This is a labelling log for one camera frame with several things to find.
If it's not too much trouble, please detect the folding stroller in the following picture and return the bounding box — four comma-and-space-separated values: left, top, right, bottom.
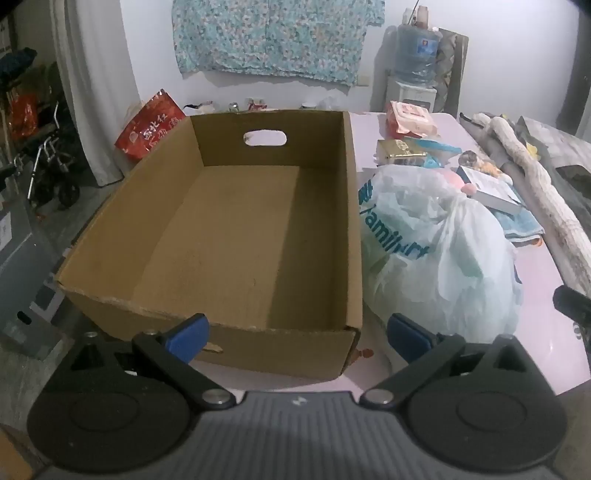
14, 99, 81, 208

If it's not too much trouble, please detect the grey patterned cloth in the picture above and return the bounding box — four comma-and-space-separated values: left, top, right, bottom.
517, 115, 591, 204

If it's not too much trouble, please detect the blue box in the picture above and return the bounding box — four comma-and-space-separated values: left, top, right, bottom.
455, 165, 525, 215

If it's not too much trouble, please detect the pink wet wipes pack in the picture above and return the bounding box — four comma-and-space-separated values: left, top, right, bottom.
385, 100, 438, 139

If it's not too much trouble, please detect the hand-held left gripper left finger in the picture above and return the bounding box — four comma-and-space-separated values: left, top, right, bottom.
60, 313, 237, 411

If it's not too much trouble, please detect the white curtain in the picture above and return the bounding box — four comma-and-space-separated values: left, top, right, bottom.
48, 0, 141, 188

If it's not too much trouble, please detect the light blue packet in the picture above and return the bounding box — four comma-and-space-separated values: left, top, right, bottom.
406, 137, 462, 169

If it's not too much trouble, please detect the gold box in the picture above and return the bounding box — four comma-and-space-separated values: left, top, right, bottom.
375, 138, 428, 167

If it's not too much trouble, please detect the light blue towel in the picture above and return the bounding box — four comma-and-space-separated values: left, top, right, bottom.
489, 203, 546, 247

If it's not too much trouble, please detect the pink plush toy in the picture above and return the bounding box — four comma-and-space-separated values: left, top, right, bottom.
443, 171, 481, 198

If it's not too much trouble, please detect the blue floral wall cloth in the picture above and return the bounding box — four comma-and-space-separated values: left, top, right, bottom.
172, 0, 386, 88

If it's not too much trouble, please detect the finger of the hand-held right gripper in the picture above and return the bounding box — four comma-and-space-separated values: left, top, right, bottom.
553, 285, 591, 342

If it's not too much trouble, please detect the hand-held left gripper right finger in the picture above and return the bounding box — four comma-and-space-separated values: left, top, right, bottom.
360, 314, 536, 411

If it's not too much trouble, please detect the cream knit cloth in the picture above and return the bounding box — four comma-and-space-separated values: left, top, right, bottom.
473, 113, 591, 289

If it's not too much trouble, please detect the red printed snack bag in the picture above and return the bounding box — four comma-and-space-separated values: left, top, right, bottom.
115, 89, 190, 161

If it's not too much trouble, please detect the orange plastic bag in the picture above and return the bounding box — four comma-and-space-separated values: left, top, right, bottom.
9, 92, 40, 139

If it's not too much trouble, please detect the brown cardboard box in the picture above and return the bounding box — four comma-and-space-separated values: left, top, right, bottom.
55, 110, 365, 381

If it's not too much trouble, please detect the dark blue cloth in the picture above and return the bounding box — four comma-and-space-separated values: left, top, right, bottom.
0, 48, 38, 77

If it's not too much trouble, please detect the blue water bottle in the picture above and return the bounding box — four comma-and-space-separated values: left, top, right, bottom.
394, 21, 441, 86

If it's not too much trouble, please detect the grey carton with white label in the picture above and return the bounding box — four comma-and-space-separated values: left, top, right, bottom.
0, 185, 81, 358

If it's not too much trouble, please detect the white water dispenser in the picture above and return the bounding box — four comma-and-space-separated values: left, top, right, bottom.
385, 76, 438, 114

